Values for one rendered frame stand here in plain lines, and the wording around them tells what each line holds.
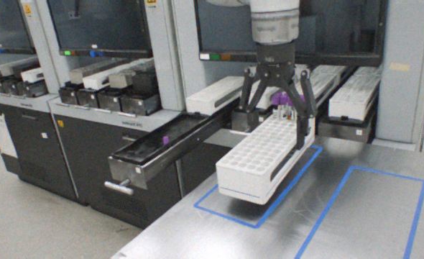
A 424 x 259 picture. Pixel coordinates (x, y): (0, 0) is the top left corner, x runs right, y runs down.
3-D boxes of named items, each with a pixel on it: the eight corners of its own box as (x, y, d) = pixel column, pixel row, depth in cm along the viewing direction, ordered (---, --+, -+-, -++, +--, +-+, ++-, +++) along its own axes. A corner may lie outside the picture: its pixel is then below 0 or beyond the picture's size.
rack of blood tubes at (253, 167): (277, 132, 90) (276, 110, 87) (315, 138, 84) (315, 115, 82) (217, 192, 68) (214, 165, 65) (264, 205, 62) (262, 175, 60)
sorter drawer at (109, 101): (187, 71, 211) (185, 57, 207) (206, 73, 204) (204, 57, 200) (93, 112, 157) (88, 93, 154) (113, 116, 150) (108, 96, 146)
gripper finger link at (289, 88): (280, 70, 72) (286, 66, 71) (307, 116, 73) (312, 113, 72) (273, 74, 69) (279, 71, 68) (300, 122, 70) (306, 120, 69)
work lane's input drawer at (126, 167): (231, 102, 150) (229, 82, 146) (260, 106, 143) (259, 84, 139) (100, 187, 96) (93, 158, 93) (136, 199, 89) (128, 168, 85)
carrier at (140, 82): (155, 90, 149) (153, 76, 147) (152, 91, 148) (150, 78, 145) (136, 88, 155) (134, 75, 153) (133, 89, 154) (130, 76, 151)
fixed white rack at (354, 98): (351, 91, 127) (352, 74, 124) (381, 93, 122) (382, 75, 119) (328, 120, 105) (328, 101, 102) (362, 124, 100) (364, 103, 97)
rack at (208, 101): (229, 90, 144) (228, 75, 141) (251, 92, 138) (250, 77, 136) (187, 115, 122) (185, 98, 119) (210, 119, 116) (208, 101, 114)
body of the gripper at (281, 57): (247, 44, 68) (249, 89, 71) (288, 44, 63) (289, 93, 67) (263, 37, 73) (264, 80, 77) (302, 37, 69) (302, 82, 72)
